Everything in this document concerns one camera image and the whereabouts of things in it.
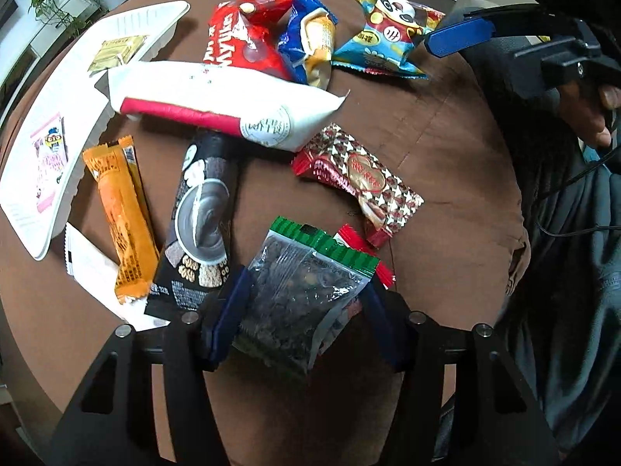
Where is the plain white snack packet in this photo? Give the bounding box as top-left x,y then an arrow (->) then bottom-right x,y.
63,223 -> 170,332

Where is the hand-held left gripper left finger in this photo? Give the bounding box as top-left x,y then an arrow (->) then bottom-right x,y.
46,267 -> 253,466

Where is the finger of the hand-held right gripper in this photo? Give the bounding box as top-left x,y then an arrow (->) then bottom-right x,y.
426,14 -> 555,57
453,3 -> 579,23

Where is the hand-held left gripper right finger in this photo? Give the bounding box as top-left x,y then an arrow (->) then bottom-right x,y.
359,282 -> 568,466

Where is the pink cartoon snack packet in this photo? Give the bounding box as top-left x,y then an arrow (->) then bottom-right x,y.
30,113 -> 69,214

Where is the person's right hand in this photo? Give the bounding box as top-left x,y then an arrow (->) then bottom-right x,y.
558,78 -> 621,150

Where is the red snack packet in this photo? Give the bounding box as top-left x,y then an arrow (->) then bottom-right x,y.
203,0 -> 297,83

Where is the small red packet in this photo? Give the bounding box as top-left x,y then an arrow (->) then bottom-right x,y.
335,223 -> 396,292

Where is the person's grey jacket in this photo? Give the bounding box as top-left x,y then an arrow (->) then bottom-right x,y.
505,146 -> 621,457

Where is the panda print snack packet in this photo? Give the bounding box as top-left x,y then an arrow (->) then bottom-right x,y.
332,0 -> 446,80

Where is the white plastic tray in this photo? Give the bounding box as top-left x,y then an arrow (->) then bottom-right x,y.
0,0 -> 191,260

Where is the large white red-striped packet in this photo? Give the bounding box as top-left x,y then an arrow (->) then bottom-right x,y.
107,61 -> 351,152

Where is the red gold heart packet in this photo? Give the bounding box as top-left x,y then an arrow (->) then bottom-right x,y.
291,123 -> 424,248

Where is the white tv cabinet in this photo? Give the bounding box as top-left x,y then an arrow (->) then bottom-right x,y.
0,34 -> 42,108

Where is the blue snack packet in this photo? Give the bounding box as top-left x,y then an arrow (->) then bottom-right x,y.
278,0 -> 339,89

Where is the orange snack bar packet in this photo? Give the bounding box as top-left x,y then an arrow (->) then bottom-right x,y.
82,136 -> 161,306

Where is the black cereal packet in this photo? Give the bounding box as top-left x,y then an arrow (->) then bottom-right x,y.
144,129 -> 241,321

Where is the brown tablecloth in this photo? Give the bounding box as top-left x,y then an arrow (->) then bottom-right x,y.
0,0 -> 532,466

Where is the yellow snack packet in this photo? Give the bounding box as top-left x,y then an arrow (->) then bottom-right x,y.
87,35 -> 149,75

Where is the clear green-topped snack packet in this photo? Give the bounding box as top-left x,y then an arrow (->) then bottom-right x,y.
232,216 -> 380,374

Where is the thin-stemmed trailing plant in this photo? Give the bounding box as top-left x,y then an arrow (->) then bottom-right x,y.
26,0 -> 104,36

